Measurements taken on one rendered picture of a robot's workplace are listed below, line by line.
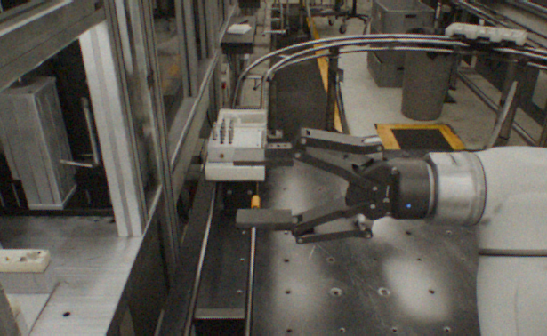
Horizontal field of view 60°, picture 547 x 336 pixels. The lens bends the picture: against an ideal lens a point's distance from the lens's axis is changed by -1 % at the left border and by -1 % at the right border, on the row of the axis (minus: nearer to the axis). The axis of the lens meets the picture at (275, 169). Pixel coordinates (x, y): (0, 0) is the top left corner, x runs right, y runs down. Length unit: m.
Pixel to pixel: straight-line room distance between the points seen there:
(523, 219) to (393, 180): 0.15
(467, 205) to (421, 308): 0.54
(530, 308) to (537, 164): 0.16
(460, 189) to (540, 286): 0.13
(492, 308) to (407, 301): 0.50
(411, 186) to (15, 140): 0.67
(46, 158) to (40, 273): 0.23
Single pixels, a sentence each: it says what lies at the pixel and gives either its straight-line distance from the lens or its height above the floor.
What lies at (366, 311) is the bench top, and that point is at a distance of 1.06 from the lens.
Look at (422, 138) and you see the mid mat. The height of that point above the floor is 0.01.
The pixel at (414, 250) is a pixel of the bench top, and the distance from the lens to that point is 1.24.
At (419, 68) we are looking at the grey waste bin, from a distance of 3.57.
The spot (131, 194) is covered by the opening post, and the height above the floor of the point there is 1.00.
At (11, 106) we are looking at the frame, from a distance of 0.91.
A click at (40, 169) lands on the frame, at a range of 0.95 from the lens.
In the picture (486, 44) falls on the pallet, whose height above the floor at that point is 0.83.
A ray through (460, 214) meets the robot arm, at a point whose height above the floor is 1.12.
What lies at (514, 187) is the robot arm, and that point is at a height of 1.15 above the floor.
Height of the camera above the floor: 1.43
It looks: 29 degrees down
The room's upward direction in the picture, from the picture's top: straight up
